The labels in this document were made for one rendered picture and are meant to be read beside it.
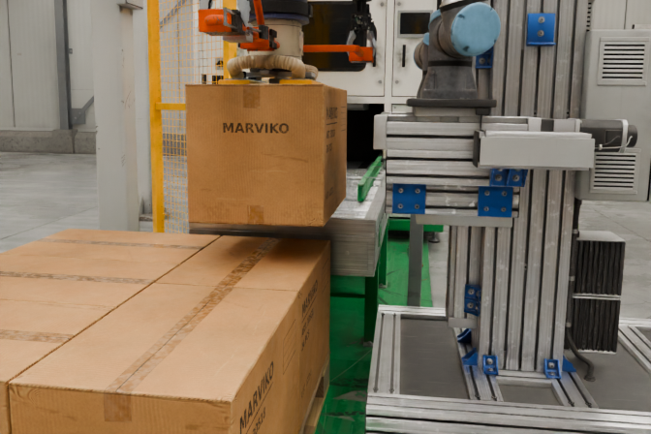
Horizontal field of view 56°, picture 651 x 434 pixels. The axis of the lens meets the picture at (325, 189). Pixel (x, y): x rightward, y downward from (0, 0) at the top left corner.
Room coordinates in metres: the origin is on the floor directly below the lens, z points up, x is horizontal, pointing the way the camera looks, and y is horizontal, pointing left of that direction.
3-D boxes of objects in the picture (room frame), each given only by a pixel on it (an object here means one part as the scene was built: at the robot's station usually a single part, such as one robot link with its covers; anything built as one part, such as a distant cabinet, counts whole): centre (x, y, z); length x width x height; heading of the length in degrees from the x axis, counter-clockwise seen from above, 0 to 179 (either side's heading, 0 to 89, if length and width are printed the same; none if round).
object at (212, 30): (1.45, 0.25, 1.20); 0.08 x 0.07 x 0.05; 173
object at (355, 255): (2.22, 0.16, 0.48); 0.70 x 0.03 x 0.15; 82
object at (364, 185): (3.69, -0.32, 0.60); 1.60 x 0.10 x 0.09; 172
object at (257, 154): (2.03, 0.16, 0.87); 0.60 x 0.40 x 0.40; 172
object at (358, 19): (2.28, -0.12, 1.34); 0.09 x 0.08 x 0.12; 173
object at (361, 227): (2.22, 0.16, 0.58); 0.70 x 0.03 x 0.06; 82
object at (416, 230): (2.72, -0.41, 0.50); 0.07 x 0.07 x 1.00; 82
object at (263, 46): (1.80, 0.20, 1.20); 0.10 x 0.08 x 0.06; 83
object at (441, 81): (1.67, -0.33, 1.09); 0.15 x 0.15 x 0.10
